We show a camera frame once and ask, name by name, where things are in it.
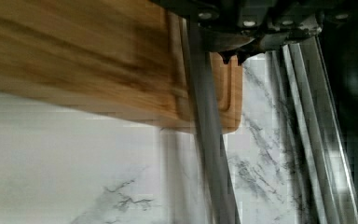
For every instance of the stainless steel toaster oven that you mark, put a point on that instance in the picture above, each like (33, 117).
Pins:
(331, 158)

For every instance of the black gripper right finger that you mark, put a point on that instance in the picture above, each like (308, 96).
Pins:
(242, 57)

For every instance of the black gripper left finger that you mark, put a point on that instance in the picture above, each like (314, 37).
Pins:
(227, 55)

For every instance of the bamboo cutting board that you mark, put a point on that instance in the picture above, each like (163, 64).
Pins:
(119, 58)

